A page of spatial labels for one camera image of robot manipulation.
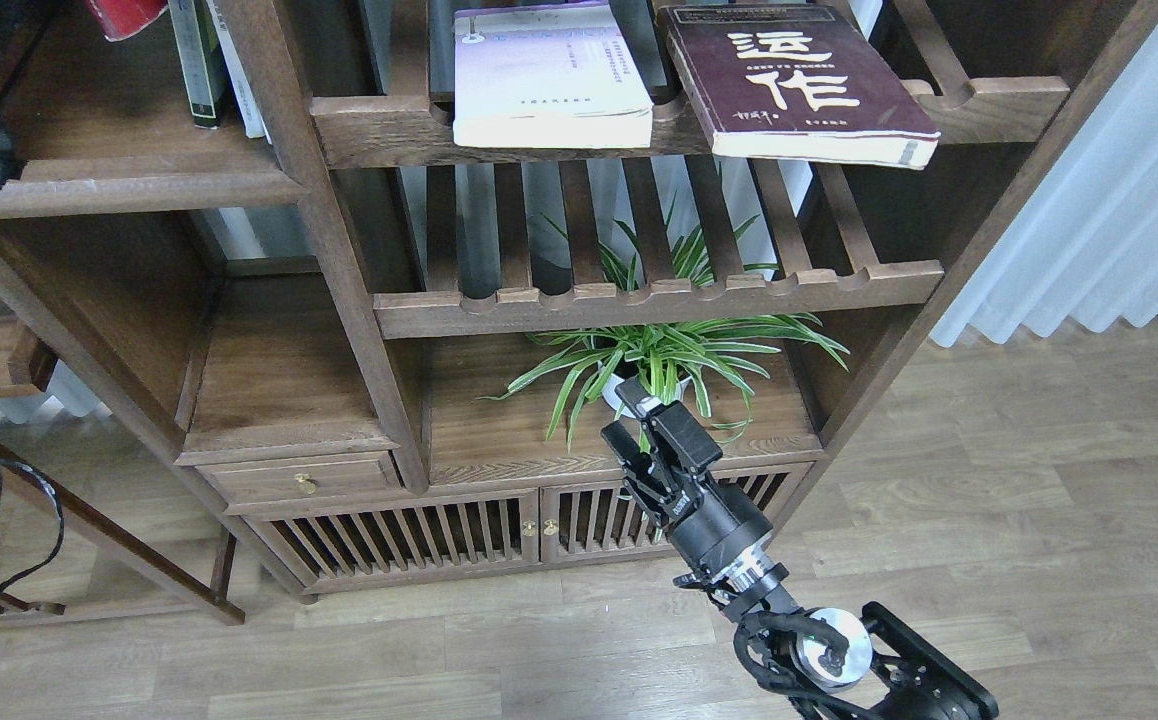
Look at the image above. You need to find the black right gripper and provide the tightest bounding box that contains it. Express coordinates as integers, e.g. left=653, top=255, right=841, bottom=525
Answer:
left=601, top=379, right=776, bottom=593

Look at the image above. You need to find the red paperback book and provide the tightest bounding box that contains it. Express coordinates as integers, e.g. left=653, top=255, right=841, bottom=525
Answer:
left=85, top=0, right=169, bottom=42

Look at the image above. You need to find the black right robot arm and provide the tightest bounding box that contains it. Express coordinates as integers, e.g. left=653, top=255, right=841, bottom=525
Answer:
left=602, top=381, right=999, bottom=719

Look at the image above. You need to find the white plant pot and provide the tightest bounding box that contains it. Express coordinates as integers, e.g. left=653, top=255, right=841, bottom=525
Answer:
left=602, top=363, right=692, bottom=419

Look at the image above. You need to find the green spider plant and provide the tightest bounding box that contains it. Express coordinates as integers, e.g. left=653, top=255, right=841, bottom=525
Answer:
left=483, top=190, right=851, bottom=541

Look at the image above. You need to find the right slatted cabinet door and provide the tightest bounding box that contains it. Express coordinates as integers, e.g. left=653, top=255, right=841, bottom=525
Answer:
left=538, top=462, right=813, bottom=564

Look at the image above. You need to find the slatted cabinet door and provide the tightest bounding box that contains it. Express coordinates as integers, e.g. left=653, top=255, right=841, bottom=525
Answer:
left=244, top=488, right=541, bottom=594
left=538, top=462, right=813, bottom=564

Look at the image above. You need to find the dark wooden bookshelf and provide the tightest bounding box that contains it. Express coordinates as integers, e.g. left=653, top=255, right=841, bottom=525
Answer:
left=0, top=1, right=1158, bottom=594

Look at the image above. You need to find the left slatted cabinet door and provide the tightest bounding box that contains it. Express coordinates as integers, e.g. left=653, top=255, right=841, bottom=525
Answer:
left=244, top=488, right=541, bottom=594

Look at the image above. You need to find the lavender white paperback book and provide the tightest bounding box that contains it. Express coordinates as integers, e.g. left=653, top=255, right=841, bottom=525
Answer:
left=452, top=1, right=653, bottom=149

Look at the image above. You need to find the maroon book with white characters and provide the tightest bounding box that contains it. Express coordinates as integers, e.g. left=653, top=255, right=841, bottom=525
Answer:
left=660, top=3, right=940, bottom=170

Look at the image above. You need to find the small wooden drawer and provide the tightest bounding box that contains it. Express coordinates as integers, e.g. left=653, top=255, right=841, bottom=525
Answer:
left=198, top=451, right=400, bottom=505

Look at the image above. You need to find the white upright book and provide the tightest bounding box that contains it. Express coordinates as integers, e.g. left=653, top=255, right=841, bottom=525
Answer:
left=207, top=1, right=271, bottom=142

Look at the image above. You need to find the white sheer curtain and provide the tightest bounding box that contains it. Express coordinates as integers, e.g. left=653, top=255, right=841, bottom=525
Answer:
left=930, top=27, right=1158, bottom=347

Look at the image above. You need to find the dark green upright book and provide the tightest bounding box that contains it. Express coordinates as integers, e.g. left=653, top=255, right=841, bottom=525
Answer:
left=168, top=1, right=230, bottom=128

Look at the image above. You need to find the wooden side furniture frame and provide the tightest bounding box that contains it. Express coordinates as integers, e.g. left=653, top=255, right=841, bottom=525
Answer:
left=0, top=230, right=245, bottom=629

